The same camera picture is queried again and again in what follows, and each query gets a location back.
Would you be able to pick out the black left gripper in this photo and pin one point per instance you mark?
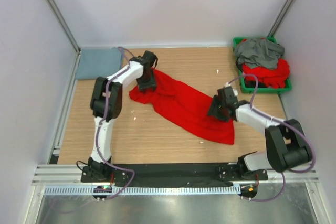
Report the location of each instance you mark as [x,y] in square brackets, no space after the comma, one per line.
[151,84]

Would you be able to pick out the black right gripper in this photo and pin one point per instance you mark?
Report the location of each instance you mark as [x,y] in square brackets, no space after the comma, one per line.
[212,109]

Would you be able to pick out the red t shirt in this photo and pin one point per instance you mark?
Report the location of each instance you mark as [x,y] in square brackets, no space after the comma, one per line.
[186,107]

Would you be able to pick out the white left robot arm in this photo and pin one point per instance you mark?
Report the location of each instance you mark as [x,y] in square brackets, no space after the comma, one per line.
[106,106]

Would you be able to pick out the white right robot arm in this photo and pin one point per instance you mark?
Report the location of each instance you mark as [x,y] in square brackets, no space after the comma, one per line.
[286,145]

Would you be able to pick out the red t shirts in bin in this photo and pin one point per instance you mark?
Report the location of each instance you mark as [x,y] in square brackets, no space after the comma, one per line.
[275,78]

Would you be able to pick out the folded blue t shirt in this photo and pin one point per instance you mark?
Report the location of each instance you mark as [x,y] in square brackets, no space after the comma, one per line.
[96,63]

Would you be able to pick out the grey t shirt in bin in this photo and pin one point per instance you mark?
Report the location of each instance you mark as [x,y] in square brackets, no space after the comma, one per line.
[259,52]

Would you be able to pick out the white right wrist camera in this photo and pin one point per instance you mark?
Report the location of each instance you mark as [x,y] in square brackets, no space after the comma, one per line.
[228,85]

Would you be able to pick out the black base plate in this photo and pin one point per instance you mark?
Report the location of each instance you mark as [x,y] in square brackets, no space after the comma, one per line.
[183,175]

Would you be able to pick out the slotted cable duct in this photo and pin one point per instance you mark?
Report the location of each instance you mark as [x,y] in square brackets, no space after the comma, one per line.
[104,190]

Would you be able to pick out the aluminium corner post left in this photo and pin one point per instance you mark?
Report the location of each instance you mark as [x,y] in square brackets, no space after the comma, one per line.
[59,17]

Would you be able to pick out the aluminium corner post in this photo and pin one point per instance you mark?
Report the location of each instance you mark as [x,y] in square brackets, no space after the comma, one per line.
[280,17]
[59,17]

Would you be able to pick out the aluminium corner post right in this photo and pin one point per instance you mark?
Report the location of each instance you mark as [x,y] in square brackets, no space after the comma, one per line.
[280,17]

